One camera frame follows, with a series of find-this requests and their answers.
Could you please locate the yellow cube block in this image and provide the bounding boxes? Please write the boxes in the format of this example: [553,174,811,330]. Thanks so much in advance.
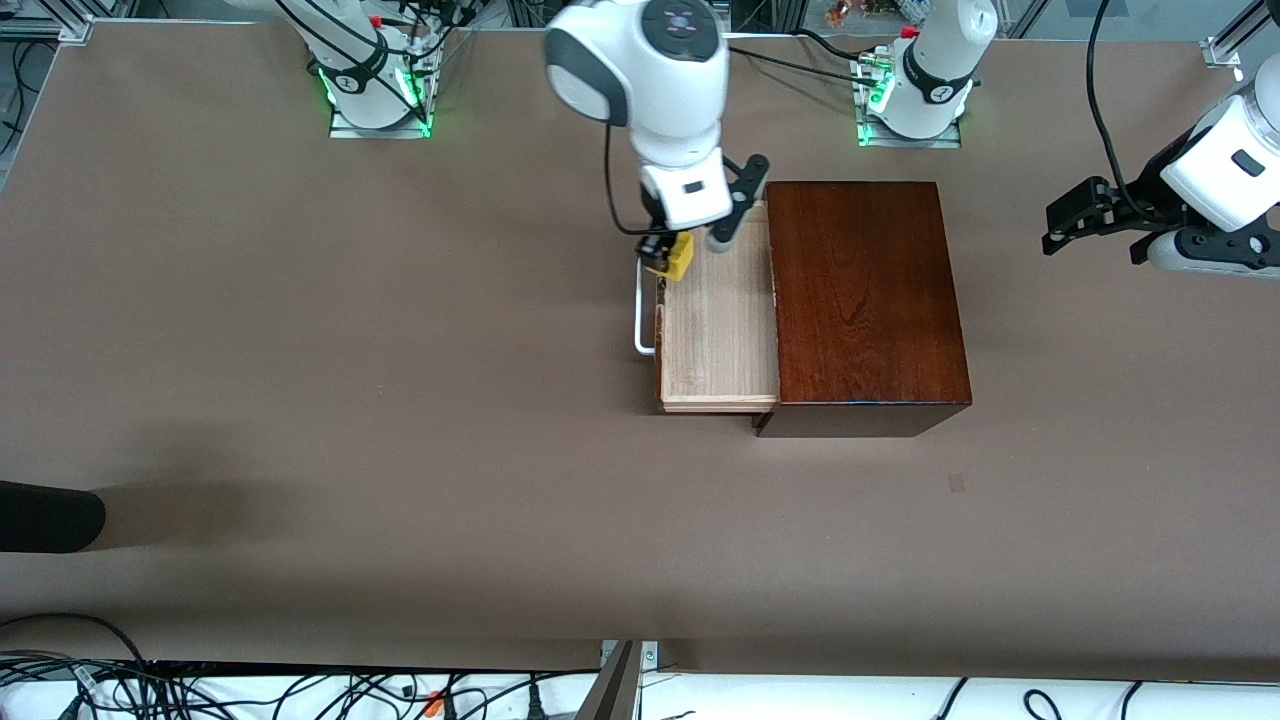
[655,232,695,282]

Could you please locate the wooden drawer with white handle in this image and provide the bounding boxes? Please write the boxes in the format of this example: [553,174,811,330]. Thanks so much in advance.
[634,200,782,414]

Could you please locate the dark brown wooden cabinet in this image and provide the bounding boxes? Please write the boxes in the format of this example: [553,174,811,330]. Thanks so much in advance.
[752,181,973,438]

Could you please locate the black cylinder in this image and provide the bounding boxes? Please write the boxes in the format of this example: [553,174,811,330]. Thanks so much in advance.
[0,480,107,554]

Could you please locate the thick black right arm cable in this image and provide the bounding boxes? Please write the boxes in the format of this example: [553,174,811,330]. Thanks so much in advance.
[602,110,666,239]

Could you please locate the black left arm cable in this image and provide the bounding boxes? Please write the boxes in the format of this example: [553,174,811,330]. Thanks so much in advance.
[1087,0,1151,213]

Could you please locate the long black table cable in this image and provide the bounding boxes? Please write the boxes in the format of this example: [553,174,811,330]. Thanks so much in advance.
[728,44,881,86]

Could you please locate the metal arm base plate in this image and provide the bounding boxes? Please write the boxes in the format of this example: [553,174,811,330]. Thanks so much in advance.
[855,58,963,149]
[328,60,434,140]

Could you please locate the short black table cable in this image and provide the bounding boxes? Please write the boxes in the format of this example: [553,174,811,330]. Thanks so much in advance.
[788,27,866,63]

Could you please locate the silver bracket plate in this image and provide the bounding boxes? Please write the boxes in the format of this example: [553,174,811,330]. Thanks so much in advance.
[600,640,661,673]

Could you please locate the grey metal post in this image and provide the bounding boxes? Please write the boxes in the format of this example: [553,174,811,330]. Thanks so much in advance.
[575,640,643,720]

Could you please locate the tangled black cable bundle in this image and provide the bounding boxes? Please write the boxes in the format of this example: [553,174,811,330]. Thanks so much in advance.
[0,652,601,720]

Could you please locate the black arched cable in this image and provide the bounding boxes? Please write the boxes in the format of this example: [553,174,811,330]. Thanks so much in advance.
[0,612,151,666]

